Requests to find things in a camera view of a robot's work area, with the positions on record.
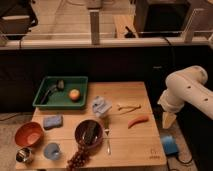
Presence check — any silver fork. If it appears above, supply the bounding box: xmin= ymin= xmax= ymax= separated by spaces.
xmin=104 ymin=118 xmax=111 ymax=155

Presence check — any dark purple bowl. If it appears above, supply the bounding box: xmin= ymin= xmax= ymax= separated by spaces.
xmin=75 ymin=120 xmax=103 ymax=149

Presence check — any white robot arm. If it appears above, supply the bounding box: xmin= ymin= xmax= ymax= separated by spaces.
xmin=158 ymin=66 xmax=213 ymax=129

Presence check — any red bowl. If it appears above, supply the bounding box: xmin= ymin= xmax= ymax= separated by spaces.
xmin=15 ymin=122 xmax=44 ymax=147

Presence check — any blue object on floor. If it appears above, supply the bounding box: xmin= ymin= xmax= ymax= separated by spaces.
xmin=161 ymin=136 xmax=179 ymax=155

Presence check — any crumpled blue white cloth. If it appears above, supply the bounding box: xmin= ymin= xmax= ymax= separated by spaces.
xmin=92 ymin=96 xmax=112 ymax=118

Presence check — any orange peach fruit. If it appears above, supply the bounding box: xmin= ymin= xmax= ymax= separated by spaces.
xmin=69 ymin=89 xmax=80 ymax=101

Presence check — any green plastic tray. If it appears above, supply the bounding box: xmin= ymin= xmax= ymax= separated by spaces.
xmin=33 ymin=76 xmax=88 ymax=110

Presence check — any purple grape bunch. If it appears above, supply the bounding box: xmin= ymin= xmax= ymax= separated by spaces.
xmin=67 ymin=140 xmax=89 ymax=171

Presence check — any blue sponge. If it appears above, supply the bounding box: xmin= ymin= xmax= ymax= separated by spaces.
xmin=43 ymin=115 xmax=63 ymax=130

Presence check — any black dish brush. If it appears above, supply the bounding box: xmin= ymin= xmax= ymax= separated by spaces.
xmin=40 ymin=80 xmax=65 ymax=104

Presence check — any blue plastic cup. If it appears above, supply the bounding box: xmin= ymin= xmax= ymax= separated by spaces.
xmin=43 ymin=143 xmax=61 ymax=160

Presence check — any silver metal cup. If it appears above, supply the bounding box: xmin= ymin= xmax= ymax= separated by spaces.
xmin=16 ymin=148 xmax=34 ymax=163

